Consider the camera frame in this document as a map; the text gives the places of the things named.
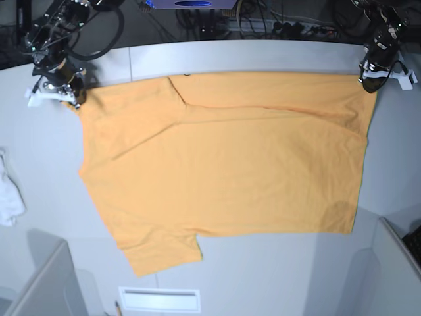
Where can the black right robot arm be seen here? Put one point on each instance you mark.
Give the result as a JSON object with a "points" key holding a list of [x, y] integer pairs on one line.
{"points": [[46, 41]]}

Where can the grey right partition panel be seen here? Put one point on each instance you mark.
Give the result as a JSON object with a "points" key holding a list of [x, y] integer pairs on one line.
{"points": [[398, 287]]}

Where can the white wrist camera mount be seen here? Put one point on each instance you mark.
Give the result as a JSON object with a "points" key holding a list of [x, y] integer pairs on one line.
{"points": [[407, 77], [37, 95]]}

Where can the grey left partition panel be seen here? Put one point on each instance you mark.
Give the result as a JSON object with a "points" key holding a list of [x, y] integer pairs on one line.
{"points": [[52, 289]]}

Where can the yellow T-shirt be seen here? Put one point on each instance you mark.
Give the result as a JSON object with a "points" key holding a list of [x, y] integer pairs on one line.
{"points": [[223, 154]]}

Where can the power strip with plugs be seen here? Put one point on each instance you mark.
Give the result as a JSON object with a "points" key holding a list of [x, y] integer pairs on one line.
{"points": [[260, 27]]}

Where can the black keyboard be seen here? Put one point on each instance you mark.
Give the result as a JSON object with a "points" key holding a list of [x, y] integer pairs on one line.
{"points": [[413, 243]]}

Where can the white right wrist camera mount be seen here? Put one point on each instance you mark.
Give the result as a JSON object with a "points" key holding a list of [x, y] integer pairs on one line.
{"points": [[37, 95]]}

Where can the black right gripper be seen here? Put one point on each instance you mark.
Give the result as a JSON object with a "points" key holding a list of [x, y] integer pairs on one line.
{"points": [[64, 76]]}

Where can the blue grey device box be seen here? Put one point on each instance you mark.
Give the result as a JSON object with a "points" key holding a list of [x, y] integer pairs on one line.
{"points": [[191, 4]]}

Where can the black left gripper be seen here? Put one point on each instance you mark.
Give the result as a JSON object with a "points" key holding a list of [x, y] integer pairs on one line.
{"points": [[376, 68]]}

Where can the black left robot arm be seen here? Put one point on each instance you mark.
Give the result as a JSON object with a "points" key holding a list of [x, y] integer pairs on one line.
{"points": [[388, 28]]}

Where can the grey partition panel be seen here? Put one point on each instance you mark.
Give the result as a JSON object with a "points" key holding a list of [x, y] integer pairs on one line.
{"points": [[52, 289], [398, 287]]}

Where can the pencil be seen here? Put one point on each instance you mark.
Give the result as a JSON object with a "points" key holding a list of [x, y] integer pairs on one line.
{"points": [[118, 309]]}

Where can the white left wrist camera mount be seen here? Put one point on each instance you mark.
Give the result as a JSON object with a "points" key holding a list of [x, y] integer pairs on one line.
{"points": [[407, 77]]}

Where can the white crumpled cloth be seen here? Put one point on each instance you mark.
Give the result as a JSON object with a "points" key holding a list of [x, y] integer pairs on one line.
{"points": [[12, 204]]}

